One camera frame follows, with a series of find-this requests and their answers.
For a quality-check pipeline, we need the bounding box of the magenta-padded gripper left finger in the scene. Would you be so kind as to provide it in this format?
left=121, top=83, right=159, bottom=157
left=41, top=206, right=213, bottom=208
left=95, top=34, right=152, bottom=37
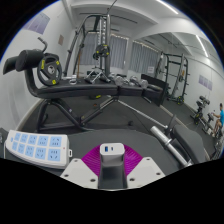
left=59, top=146, right=102, bottom=190

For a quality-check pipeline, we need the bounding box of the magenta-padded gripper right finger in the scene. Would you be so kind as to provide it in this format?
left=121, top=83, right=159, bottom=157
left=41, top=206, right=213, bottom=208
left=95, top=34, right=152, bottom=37
left=123, top=148, right=167, bottom=189

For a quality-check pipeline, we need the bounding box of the white charger block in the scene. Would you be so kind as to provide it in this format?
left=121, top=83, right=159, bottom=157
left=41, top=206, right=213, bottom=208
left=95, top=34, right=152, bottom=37
left=98, top=142, right=128, bottom=190

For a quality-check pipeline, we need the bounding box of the silver barbell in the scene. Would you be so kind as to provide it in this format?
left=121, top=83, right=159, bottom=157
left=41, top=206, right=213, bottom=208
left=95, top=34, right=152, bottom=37
left=116, top=99, right=193, bottom=168

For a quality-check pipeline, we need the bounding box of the white power strip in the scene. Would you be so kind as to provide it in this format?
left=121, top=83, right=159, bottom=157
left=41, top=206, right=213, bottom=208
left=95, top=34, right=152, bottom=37
left=4, top=129, right=73, bottom=170

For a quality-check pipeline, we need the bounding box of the black padded seat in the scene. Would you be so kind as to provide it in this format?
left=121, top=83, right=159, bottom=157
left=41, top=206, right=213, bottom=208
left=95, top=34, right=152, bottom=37
left=172, top=124, right=206, bottom=164

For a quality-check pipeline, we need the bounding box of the black weight bench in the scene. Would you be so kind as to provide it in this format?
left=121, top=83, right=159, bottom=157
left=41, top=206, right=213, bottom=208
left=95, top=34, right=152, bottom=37
left=2, top=49, right=168, bottom=133

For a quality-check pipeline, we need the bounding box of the black upright panel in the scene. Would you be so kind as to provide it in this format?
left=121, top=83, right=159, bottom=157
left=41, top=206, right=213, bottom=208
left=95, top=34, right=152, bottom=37
left=140, top=73, right=169, bottom=107

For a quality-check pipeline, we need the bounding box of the chrome dumbbell group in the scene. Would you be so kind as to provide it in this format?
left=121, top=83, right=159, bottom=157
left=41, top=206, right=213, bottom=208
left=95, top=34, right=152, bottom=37
left=111, top=74, right=149, bottom=89

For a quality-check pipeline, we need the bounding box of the person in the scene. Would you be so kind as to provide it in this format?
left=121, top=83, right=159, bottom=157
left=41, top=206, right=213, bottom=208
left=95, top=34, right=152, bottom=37
left=213, top=102, right=224, bottom=138

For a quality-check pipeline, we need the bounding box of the black power rack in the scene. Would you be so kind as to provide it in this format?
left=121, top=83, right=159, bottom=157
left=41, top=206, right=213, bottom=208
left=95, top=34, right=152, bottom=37
left=159, top=51, right=189, bottom=106

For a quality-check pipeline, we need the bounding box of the black yellow weight plate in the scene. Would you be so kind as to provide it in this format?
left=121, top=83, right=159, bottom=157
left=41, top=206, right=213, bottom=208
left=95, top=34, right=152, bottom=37
left=36, top=53, right=63, bottom=87
left=94, top=44, right=111, bottom=61

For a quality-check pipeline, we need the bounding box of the grey window curtain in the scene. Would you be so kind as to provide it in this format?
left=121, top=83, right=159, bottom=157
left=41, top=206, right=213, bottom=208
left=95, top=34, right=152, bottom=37
left=129, top=40, right=164, bottom=75
left=79, top=33, right=129, bottom=69

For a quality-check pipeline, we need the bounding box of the long ceiling light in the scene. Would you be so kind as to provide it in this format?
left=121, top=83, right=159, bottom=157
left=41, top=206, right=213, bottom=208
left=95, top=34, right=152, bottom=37
left=195, top=34, right=209, bottom=58
left=156, top=0, right=179, bottom=15

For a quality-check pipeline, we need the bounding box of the purple wall poster group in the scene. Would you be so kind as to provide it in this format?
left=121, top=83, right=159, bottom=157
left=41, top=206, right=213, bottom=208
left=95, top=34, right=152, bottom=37
left=198, top=74, right=214, bottom=91

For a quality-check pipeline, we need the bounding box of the grey cable weight machine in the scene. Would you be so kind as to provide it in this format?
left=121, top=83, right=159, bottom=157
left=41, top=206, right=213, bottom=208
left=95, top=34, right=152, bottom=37
left=63, top=0, right=133, bottom=84

